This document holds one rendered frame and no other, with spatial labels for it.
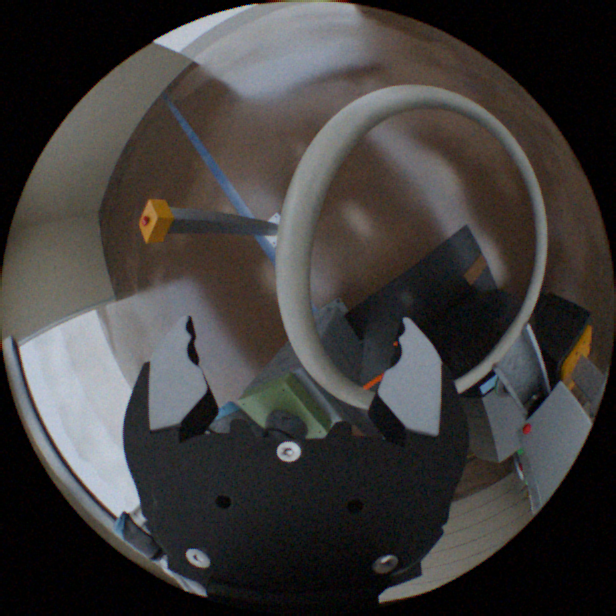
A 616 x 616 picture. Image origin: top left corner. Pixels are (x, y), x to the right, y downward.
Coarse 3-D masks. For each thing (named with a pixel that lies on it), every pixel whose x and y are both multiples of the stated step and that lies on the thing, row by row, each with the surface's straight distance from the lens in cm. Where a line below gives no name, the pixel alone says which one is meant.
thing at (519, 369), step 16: (528, 336) 50; (512, 352) 54; (528, 352) 59; (496, 368) 45; (512, 368) 57; (528, 368) 64; (544, 368) 63; (512, 384) 62; (528, 384) 70; (544, 384) 74; (528, 400) 78
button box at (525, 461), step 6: (522, 456) 72; (528, 456) 71; (522, 462) 71; (528, 462) 71; (528, 468) 70; (528, 474) 70; (534, 474) 70; (528, 480) 70; (534, 480) 70; (528, 486) 70; (534, 486) 69; (534, 492) 69; (534, 498) 69; (540, 498) 69; (534, 504) 69; (540, 504) 69; (534, 510) 69; (534, 516) 69
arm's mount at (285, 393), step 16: (272, 384) 80; (288, 384) 74; (240, 400) 92; (256, 400) 87; (272, 400) 82; (288, 400) 78; (304, 400) 79; (256, 416) 94; (304, 416) 82; (320, 416) 85; (320, 432) 87
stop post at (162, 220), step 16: (160, 208) 78; (176, 208) 87; (160, 224) 76; (176, 224) 83; (192, 224) 88; (208, 224) 95; (224, 224) 102; (240, 224) 112; (256, 224) 127; (272, 224) 151; (160, 240) 82; (272, 240) 160
